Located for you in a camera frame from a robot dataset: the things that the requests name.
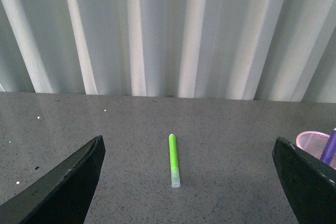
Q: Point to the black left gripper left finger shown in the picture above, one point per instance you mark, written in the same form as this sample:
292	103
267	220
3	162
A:
64	194

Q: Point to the green marker pen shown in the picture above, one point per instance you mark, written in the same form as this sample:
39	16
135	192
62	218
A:
174	162

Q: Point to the purple marker pen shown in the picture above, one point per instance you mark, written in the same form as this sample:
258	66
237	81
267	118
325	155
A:
329	150

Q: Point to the pink mesh pen cup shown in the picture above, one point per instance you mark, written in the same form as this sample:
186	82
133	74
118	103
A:
314	143

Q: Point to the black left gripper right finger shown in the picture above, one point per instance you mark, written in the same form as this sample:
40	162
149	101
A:
308	183

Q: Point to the white pleated curtain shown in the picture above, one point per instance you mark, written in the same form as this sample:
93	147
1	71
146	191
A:
276	50

